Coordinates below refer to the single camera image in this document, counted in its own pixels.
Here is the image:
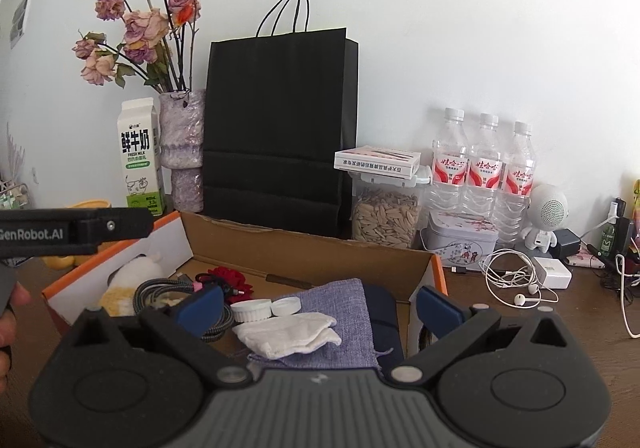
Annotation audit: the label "white bottle cap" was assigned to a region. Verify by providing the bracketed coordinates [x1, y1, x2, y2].
[271, 297, 303, 320]
[230, 299, 273, 324]

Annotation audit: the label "person's left hand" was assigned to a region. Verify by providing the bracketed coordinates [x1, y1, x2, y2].
[0, 281, 32, 394]

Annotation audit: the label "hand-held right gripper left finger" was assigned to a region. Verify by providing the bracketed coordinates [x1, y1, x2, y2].
[65, 285, 253, 387]

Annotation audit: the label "yellow mug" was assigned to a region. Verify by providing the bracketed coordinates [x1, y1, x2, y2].
[42, 199, 111, 271]

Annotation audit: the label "white flat carton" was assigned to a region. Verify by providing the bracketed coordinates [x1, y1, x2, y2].
[334, 145, 422, 179]

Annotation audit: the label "black power adapter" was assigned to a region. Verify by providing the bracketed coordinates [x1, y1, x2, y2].
[552, 227, 582, 259]

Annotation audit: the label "white wired earphones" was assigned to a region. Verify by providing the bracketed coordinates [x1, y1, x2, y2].
[452, 248, 560, 307]

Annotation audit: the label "pink patterned pouch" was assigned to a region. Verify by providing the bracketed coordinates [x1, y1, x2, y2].
[575, 251, 608, 272]

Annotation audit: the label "small green spray bottle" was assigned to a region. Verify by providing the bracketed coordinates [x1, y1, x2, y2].
[600, 202, 618, 256]

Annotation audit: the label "white charging cable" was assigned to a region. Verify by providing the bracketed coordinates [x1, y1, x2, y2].
[615, 253, 640, 337]

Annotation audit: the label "clear jar of sunflower seeds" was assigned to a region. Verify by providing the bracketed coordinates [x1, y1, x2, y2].
[350, 168, 432, 249]

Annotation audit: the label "purple textured vase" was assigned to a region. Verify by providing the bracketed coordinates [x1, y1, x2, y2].
[159, 89, 207, 215]

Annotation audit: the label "navy blue pouch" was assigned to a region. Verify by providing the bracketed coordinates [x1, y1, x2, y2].
[362, 283, 406, 364]

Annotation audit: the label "blue-grey linen pouch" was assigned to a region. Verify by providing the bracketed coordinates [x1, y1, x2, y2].
[247, 278, 396, 371]

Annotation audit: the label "white charger block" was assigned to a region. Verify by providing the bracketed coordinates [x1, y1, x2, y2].
[531, 255, 572, 290]

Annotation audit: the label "white green milk carton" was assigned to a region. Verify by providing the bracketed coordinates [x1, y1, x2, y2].
[117, 97, 166, 217]

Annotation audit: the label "white robot-shaped speaker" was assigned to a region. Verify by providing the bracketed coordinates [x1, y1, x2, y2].
[520, 184, 570, 251]

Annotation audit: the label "white cloth pouch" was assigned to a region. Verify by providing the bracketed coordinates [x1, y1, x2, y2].
[232, 312, 342, 360]

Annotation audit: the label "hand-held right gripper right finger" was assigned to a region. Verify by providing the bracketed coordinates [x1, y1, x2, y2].
[386, 285, 577, 387]

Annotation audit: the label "clear water bottle red label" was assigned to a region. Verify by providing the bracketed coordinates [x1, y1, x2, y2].
[465, 113, 503, 221]
[431, 108, 471, 211]
[497, 121, 538, 240]

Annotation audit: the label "yellow white plush toy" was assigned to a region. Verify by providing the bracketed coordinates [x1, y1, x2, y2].
[98, 252, 166, 316]

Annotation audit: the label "dried rose bouquet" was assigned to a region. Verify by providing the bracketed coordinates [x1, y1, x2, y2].
[74, 0, 203, 94]

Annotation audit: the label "white printed tin box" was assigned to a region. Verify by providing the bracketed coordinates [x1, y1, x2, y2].
[419, 209, 500, 271]

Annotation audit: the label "grey braided cable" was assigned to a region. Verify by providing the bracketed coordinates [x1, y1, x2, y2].
[132, 278, 236, 341]

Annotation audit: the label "pumpkin print cardboard box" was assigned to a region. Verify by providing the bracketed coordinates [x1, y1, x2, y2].
[41, 211, 446, 364]

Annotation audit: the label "black upright device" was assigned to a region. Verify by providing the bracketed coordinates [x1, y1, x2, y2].
[612, 198, 635, 259]

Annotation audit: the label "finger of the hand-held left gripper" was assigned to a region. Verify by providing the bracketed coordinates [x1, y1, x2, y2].
[74, 207, 156, 255]

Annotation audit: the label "black paper bag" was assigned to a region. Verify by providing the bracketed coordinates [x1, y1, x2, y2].
[202, 0, 360, 240]

